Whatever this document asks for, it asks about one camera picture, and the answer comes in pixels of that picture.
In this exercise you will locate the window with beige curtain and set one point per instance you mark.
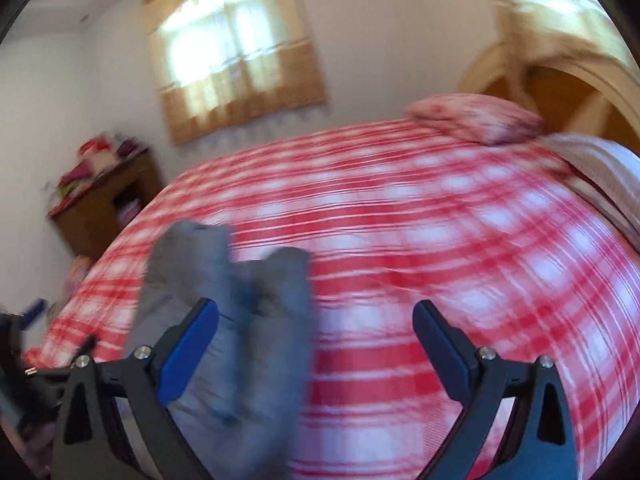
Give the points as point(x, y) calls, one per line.
point(240, 80)

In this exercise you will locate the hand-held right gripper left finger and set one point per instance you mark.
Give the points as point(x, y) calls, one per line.
point(187, 355)

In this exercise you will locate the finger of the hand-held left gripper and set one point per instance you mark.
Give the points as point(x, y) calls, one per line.
point(70, 362)
point(35, 311)

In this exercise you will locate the wooden cabinet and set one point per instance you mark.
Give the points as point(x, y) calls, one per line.
point(100, 210)

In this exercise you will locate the pile of colourful clothes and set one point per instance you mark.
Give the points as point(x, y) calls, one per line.
point(90, 165)

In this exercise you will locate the beige striped blanket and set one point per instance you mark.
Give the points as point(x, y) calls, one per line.
point(600, 170)

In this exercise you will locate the bed with red plaid sheet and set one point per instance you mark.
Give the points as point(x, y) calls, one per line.
point(400, 220)

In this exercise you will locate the wooden headboard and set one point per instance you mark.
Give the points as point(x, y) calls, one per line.
point(565, 90)

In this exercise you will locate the red patterned pillow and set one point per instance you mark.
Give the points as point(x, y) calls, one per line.
point(475, 117)

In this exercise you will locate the pale beige curtain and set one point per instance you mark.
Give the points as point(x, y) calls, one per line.
point(550, 15)

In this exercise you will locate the grey padded jacket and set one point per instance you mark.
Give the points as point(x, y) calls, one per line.
point(260, 340)

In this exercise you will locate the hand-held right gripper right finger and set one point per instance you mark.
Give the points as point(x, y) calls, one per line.
point(440, 350)

